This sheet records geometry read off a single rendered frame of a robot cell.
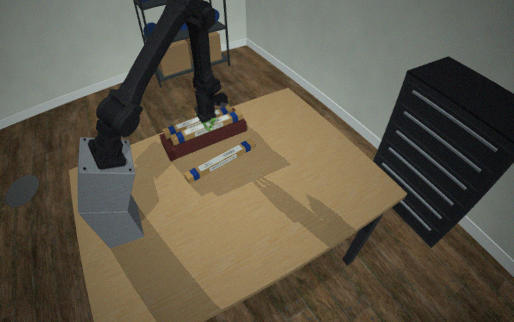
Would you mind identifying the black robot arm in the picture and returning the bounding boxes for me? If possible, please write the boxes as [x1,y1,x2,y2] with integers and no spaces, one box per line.
[88,0,228,170]

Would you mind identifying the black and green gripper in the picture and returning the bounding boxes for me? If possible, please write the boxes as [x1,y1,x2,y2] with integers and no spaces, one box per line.
[194,101,216,131]

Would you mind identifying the long tan cardboard box with blue bands and white label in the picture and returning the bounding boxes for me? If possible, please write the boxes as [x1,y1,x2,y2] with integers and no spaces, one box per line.
[170,110,243,146]

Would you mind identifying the brown rectangular box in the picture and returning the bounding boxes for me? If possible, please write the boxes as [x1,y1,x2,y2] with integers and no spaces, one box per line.
[163,105,233,139]

